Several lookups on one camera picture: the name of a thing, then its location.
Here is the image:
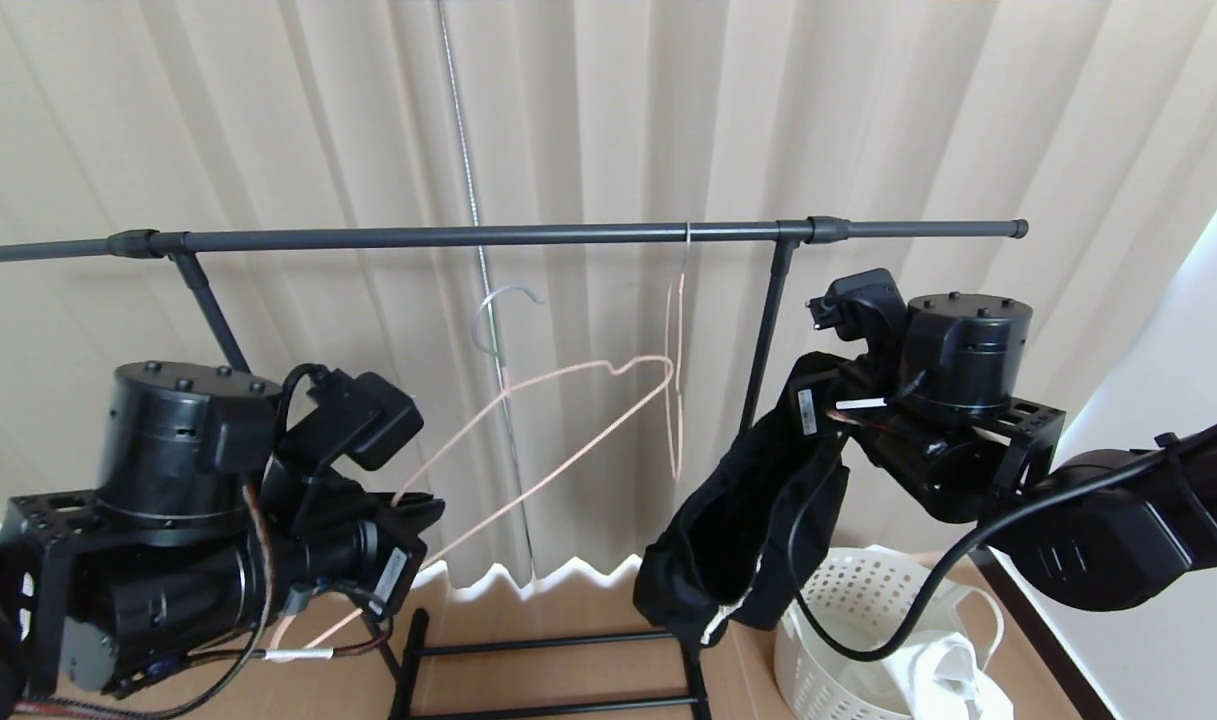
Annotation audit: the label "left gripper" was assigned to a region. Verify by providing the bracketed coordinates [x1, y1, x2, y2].
[258, 488, 447, 623]

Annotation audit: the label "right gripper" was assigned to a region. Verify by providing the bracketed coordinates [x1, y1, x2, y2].
[788, 350, 956, 518]

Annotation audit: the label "black shorts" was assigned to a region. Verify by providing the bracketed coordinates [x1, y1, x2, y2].
[633, 350, 855, 647]

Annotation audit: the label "pink clothes hanger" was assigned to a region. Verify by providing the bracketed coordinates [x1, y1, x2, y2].
[268, 285, 681, 651]
[663, 220, 691, 483]

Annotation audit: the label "white laundry basket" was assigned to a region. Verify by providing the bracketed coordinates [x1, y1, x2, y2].
[773, 545, 1005, 720]

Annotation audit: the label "black clothes rack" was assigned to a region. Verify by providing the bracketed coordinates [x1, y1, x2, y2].
[0, 217, 1029, 720]

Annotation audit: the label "white garment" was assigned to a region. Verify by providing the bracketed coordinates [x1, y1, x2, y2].
[868, 638, 1015, 720]

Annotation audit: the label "silver curtain wand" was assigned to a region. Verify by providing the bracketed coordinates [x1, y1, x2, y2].
[435, 0, 540, 584]

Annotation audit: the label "beige curtain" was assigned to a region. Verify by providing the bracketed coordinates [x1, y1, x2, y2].
[0, 0, 1217, 603]

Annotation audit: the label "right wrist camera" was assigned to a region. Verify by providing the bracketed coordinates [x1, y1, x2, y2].
[806, 268, 911, 401]

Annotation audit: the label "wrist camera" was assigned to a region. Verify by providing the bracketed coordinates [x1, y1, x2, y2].
[293, 370, 427, 501]
[806, 268, 911, 401]

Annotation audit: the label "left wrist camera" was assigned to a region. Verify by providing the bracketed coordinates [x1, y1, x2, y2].
[293, 370, 427, 501]

